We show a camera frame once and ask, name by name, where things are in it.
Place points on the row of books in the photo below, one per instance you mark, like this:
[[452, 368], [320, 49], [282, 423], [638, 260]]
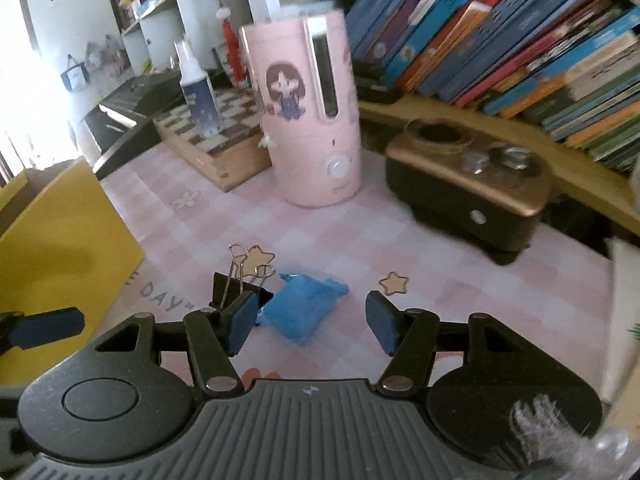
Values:
[[500, 35]]

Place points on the white side shelf unit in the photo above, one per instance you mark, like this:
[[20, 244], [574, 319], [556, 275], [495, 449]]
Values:
[[160, 30]]

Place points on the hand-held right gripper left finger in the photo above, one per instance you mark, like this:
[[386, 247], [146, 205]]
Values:
[[242, 321]]

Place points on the black electric keyboard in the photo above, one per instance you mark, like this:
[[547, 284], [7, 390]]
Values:
[[135, 95]]

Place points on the red white figure pen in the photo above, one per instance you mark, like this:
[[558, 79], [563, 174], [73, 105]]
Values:
[[231, 45]]

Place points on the black gold pencil sharpener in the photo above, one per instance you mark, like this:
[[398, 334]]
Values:
[[450, 210]]

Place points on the black binder clip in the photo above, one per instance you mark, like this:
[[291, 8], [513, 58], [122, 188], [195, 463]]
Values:
[[225, 287]]

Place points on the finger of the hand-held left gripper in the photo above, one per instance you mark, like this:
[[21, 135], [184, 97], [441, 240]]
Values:
[[45, 328]]

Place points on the white spray bottle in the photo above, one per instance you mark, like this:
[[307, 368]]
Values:
[[200, 105]]

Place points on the wooden chessboard box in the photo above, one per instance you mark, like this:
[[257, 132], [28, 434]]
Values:
[[225, 165]]

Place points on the blue white tote bag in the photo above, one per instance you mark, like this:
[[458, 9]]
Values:
[[75, 75]]

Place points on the yellow cardboard box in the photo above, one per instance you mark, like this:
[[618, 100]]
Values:
[[60, 260]]

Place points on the pink cartoon humidifier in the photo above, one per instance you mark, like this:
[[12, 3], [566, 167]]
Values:
[[300, 160]]

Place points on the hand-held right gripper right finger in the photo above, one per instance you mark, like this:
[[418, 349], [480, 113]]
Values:
[[380, 321]]

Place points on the blue plastic packet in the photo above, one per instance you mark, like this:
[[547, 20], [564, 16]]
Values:
[[300, 310]]

